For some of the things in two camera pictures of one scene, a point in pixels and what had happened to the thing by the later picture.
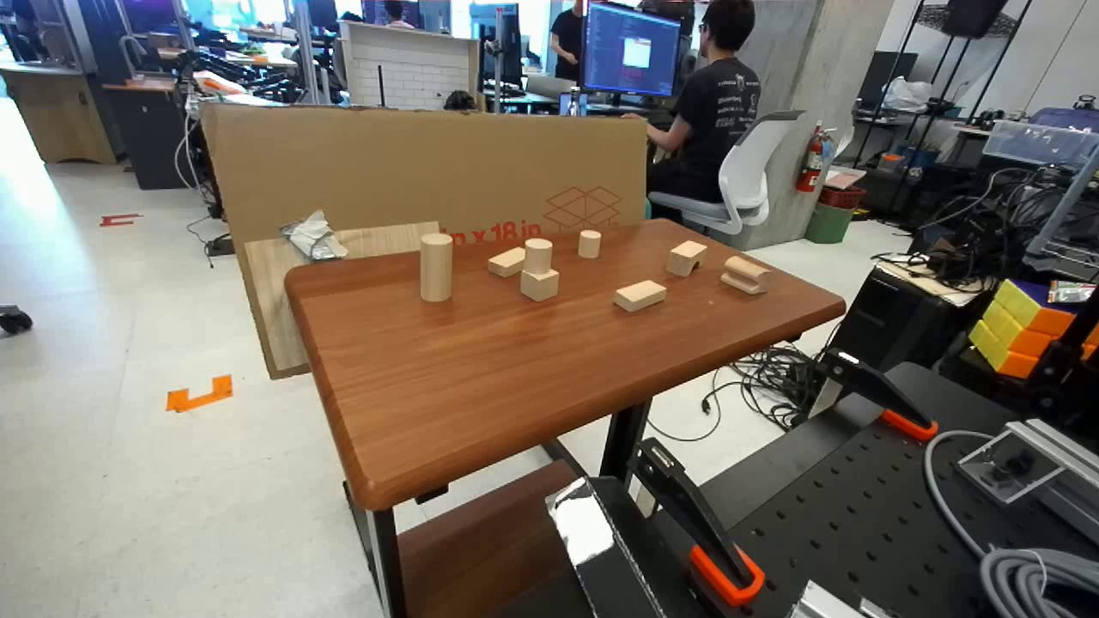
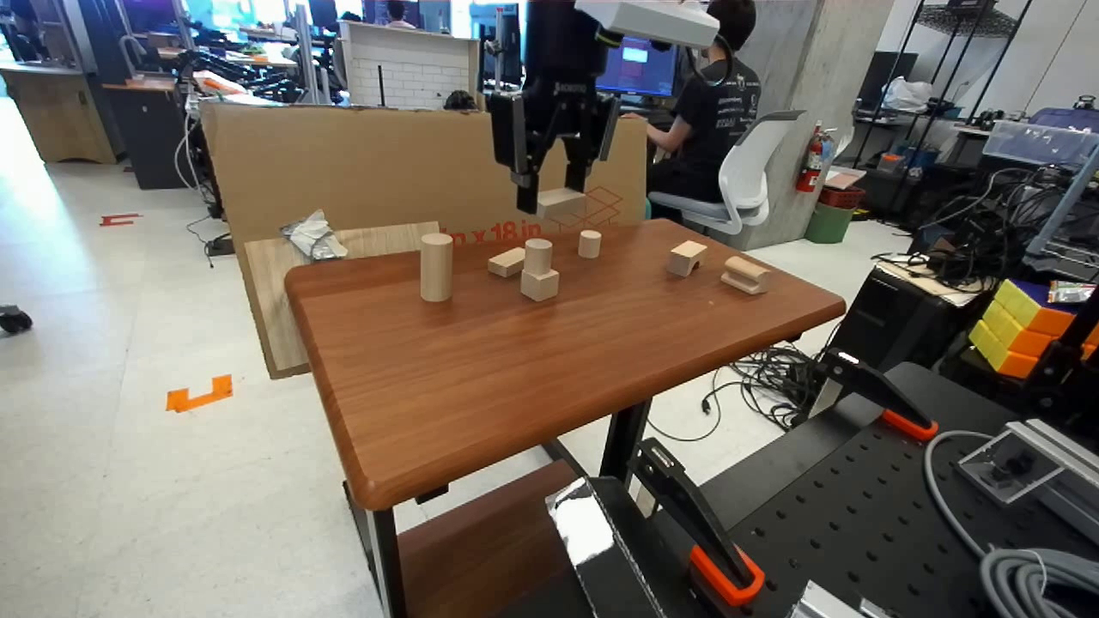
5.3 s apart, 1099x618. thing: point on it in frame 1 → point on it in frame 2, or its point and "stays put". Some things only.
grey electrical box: (1025, 459) stays put
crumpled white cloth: (313, 235) stays put
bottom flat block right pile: (754, 282) stays put
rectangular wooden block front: (639, 293) → (564, 208)
